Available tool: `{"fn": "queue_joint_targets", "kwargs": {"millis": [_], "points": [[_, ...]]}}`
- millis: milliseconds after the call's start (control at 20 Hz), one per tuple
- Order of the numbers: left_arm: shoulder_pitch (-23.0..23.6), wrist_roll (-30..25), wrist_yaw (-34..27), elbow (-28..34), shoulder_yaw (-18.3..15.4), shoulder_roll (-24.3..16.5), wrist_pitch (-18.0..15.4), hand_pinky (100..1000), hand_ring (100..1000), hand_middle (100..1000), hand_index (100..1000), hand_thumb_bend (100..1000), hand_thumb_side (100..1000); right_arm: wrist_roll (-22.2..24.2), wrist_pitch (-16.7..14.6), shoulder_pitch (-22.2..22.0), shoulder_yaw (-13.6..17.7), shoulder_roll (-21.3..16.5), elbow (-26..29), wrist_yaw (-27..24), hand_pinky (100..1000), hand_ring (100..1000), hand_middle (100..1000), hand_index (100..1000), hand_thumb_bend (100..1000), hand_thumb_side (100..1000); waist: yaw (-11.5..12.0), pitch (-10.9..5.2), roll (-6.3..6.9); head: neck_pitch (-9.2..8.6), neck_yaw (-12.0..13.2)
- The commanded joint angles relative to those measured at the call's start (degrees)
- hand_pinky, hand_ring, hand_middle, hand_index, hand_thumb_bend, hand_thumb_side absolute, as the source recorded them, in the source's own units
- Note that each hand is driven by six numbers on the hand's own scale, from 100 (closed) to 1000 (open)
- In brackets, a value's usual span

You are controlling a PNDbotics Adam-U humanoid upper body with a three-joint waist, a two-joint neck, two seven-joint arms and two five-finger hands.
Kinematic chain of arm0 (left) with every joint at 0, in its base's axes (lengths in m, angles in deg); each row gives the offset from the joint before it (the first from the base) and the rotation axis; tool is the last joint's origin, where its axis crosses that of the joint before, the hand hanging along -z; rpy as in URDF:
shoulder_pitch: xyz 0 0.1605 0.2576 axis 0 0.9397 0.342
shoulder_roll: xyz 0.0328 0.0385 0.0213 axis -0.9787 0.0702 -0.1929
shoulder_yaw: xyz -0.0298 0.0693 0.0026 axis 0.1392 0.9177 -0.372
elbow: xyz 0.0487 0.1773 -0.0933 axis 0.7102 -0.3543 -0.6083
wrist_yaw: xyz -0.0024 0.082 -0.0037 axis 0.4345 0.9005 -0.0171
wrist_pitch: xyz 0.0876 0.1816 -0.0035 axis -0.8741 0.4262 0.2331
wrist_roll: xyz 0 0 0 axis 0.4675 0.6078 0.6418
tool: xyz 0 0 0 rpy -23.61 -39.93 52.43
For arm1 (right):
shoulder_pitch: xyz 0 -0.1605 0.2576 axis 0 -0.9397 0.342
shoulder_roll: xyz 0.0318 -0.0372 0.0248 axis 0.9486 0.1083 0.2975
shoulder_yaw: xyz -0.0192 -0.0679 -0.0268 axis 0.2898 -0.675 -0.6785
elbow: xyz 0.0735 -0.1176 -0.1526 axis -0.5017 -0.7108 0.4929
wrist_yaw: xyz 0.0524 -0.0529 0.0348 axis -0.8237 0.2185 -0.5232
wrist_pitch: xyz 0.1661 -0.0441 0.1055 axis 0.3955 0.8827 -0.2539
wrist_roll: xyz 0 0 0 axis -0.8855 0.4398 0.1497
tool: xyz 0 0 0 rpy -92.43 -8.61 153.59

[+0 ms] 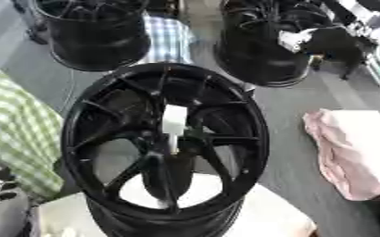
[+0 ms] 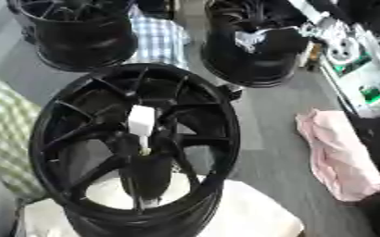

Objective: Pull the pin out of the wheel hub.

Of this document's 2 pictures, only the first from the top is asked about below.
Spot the black wheel rim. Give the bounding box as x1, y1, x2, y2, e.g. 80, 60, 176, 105
29, 0, 153, 72
212, 0, 315, 88

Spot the white pin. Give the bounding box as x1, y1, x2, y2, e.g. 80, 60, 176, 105
160, 104, 190, 155

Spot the black spoked wheel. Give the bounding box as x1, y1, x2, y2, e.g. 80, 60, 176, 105
60, 62, 272, 237

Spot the white stand under wheel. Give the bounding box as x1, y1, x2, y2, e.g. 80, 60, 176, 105
34, 172, 319, 237

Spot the green white checked table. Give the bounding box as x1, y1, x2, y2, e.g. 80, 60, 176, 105
0, 61, 67, 200

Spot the blue white checked cloth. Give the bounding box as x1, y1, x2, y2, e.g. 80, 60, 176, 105
138, 13, 196, 66

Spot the pink cloth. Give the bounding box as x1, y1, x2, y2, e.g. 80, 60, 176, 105
301, 108, 380, 202

